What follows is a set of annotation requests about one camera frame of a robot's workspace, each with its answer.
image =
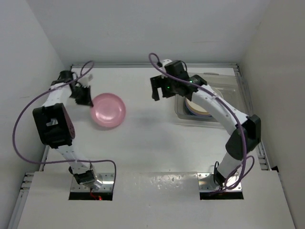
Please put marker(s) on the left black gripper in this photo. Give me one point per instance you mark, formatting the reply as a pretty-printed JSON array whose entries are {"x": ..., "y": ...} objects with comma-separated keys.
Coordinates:
[{"x": 87, "y": 100}]

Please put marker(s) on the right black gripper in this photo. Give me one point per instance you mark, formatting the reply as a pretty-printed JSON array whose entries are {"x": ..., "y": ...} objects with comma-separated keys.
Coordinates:
[{"x": 158, "y": 81}]

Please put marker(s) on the pink plate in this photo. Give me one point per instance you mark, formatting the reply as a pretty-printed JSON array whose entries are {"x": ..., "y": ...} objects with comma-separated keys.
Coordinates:
[{"x": 108, "y": 110}]

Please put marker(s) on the cream plate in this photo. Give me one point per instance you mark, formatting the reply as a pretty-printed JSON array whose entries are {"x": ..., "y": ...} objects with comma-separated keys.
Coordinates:
[{"x": 195, "y": 109}]

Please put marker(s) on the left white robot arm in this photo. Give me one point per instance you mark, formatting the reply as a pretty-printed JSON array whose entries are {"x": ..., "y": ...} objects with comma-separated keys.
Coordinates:
[{"x": 56, "y": 130}]

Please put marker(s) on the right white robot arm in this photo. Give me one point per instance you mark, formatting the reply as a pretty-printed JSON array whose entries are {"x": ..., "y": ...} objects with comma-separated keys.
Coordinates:
[{"x": 244, "y": 130}]

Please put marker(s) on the clear plastic bin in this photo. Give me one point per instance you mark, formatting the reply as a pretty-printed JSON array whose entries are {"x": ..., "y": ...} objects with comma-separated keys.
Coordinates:
[{"x": 230, "y": 88}]

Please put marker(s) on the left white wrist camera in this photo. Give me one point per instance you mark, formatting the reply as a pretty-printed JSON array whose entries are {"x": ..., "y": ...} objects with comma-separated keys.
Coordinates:
[{"x": 85, "y": 80}]

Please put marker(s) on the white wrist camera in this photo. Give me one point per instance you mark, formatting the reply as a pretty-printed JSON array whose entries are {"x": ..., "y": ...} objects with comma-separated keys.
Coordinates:
[
  {"x": 85, "y": 80},
  {"x": 163, "y": 63}
]

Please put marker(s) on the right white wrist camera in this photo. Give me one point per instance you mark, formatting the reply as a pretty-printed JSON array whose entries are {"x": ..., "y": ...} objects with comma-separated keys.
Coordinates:
[{"x": 163, "y": 63}]

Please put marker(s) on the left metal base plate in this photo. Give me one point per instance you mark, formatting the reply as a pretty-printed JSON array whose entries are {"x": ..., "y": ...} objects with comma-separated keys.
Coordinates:
[{"x": 104, "y": 181}]

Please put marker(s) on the metal base plate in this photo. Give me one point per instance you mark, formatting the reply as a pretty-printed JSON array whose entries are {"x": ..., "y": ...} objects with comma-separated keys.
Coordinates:
[
  {"x": 104, "y": 181},
  {"x": 207, "y": 184}
]

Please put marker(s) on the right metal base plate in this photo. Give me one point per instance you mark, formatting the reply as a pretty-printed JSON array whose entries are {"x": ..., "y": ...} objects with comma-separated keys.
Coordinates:
[{"x": 207, "y": 184}]

